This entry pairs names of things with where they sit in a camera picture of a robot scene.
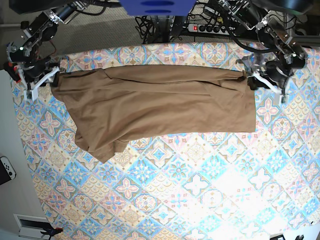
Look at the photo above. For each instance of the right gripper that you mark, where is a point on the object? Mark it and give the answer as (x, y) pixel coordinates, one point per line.
(32, 77)

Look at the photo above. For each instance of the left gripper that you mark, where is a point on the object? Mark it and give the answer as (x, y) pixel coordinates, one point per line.
(258, 80)

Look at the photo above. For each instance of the brown t-shirt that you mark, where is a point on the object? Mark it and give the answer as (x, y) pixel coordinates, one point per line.
(113, 106)

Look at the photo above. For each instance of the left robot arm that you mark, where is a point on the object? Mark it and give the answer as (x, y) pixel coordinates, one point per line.
(255, 15)

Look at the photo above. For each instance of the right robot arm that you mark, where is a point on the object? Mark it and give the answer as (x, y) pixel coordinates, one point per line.
(24, 64)

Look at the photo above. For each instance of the red black clamp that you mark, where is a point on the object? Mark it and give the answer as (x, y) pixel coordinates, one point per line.
(12, 70)

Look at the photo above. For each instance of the white power strip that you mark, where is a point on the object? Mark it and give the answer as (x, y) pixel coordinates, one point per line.
(207, 29)

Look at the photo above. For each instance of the white game controller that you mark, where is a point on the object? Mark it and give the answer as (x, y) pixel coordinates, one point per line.
(6, 165)

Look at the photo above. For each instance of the patterned tile tablecloth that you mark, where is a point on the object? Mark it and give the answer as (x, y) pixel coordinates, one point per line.
(188, 186)

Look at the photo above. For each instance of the orange black clamp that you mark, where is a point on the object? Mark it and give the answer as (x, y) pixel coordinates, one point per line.
(51, 231)

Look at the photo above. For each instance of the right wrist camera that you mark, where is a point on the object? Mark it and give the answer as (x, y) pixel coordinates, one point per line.
(32, 94)

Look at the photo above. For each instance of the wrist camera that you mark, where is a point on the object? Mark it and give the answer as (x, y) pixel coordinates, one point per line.
(32, 94)
(282, 98)

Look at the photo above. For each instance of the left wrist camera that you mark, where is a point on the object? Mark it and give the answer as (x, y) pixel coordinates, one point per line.
(282, 98)

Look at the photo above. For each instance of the blue clamp handle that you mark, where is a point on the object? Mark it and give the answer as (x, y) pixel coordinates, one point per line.
(15, 53)

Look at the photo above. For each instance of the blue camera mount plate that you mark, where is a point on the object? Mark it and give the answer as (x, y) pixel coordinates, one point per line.
(157, 7)

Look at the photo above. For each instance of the white wall vent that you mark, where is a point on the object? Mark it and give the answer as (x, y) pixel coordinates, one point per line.
(30, 227)

